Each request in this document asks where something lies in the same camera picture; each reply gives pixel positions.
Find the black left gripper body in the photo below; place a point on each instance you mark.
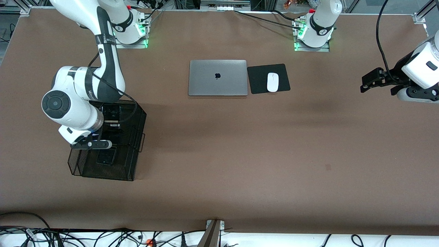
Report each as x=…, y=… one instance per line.
x=397, y=74

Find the black cracked smartphone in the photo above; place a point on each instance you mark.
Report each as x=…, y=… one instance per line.
x=111, y=111

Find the black flip phone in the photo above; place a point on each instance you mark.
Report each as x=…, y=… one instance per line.
x=107, y=156

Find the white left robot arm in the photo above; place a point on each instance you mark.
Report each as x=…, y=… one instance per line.
x=320, y=20

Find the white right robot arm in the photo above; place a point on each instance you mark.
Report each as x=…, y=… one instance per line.
x=72, y=113

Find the black mesh two-tier tray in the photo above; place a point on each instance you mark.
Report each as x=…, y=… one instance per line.
x=127, y=164

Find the white computer mouse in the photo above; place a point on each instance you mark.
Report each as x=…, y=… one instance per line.
x=272, y=82

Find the silver closed laptop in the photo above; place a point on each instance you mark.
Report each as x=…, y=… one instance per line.
x=205, y=77

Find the black mouse pad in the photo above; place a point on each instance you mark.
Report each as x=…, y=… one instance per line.
x=257, y=79

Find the grey power strip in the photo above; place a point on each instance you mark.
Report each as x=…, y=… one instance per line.
x=224, y=7

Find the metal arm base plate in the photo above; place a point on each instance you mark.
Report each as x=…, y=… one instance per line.
x=140, y=46
x=325, y=49

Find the aluminium frame profile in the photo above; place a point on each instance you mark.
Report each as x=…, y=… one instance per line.
x=420, y=17
x=20, y=9

